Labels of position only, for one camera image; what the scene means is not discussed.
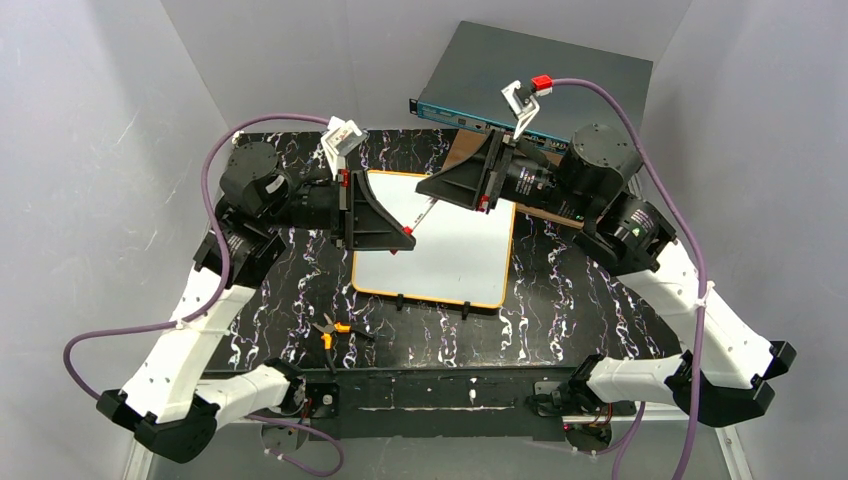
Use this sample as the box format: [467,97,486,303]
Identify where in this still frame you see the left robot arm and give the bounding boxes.
[97,142,416,463]

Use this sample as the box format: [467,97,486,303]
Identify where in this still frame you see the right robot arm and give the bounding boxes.
[416,124,797,427]

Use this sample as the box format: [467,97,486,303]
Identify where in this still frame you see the orange framed whiteboard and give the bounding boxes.
[351,170,516,309]

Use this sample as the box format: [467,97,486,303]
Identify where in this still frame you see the wooden board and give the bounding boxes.
[441,129,585,229]

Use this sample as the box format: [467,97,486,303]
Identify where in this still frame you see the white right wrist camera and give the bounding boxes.
[501,75,553,140]

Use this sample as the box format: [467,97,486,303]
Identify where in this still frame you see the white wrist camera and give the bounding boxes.
[501,75,553,140]
[320,116,367,174]

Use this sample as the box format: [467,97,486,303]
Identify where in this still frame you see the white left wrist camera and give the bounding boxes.
[320,116,367,174]

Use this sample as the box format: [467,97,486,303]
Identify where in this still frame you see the grey network switch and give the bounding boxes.
[409,21,653,154]

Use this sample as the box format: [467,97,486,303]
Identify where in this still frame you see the orange handled pliers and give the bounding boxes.
[311,314,376,376]

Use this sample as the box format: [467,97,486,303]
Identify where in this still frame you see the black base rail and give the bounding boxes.
[305,366,573,441]

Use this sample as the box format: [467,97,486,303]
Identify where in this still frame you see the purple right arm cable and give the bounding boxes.
[549,78,709,480]

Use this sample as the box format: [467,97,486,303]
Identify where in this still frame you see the aluminium frame rail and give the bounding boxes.
[122,397,753,480]

